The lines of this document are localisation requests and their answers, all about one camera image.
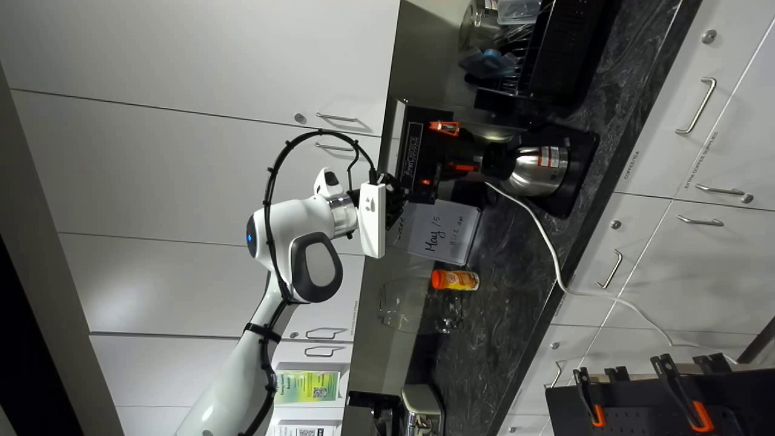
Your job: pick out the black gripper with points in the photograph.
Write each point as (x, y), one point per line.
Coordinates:
(395, 202)

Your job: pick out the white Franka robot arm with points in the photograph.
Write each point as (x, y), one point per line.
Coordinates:
(291, 231)

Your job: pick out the silver black coffee maker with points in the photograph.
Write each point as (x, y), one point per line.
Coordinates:
(420, 145)

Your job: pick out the orange drink can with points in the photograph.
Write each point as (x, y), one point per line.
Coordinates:
(454, 281)

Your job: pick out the clear drinking glass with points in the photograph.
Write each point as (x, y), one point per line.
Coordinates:
(393, 306)

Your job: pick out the stainless steel coffee carafe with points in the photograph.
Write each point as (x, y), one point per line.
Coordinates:
(537, 166)

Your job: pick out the green printed poster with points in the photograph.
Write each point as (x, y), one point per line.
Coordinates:
(306, 387)

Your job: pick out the white upper kitchen cabinets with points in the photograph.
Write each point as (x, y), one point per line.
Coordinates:
(185, 121)

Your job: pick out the white kitchen cabinets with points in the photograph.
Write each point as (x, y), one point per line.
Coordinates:
(185, 121)
(694, 159)

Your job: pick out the orange black clamp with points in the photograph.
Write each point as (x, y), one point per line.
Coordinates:
(592, 400)
(687, 400)

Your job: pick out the white lower kitchen cabinets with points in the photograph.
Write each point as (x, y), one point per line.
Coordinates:
(694, 159)

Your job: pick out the black mounting board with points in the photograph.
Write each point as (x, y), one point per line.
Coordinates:
(638, 407)

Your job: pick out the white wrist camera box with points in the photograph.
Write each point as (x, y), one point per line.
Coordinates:
(375, 221)

